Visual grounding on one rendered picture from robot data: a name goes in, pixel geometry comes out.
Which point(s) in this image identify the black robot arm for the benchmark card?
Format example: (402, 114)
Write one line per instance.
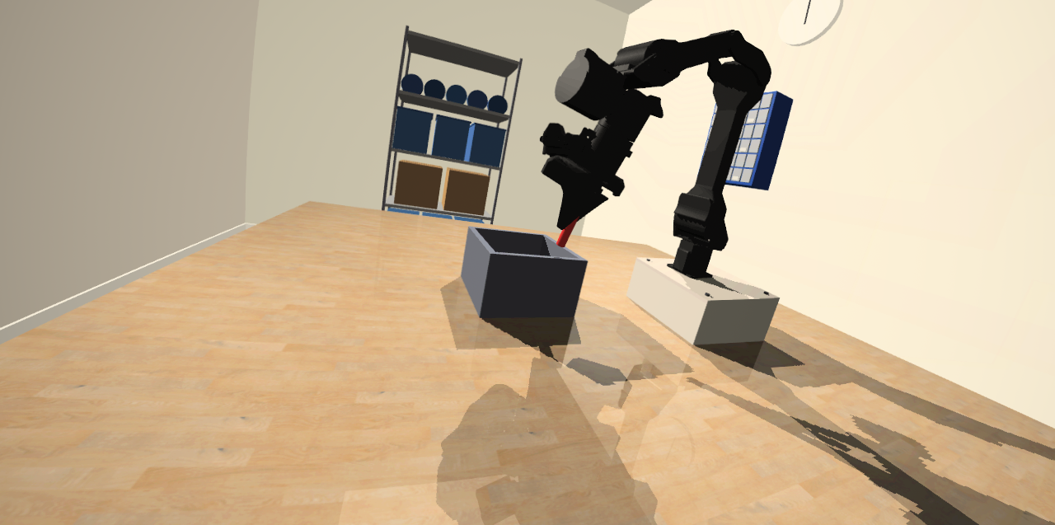
(607, 93)

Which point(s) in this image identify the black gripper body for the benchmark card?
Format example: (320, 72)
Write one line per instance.
(596, 166)

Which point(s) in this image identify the red peg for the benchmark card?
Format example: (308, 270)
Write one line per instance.
(565, 234)

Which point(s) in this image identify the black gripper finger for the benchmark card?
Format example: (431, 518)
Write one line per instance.
(601, 198)
(572, 206)

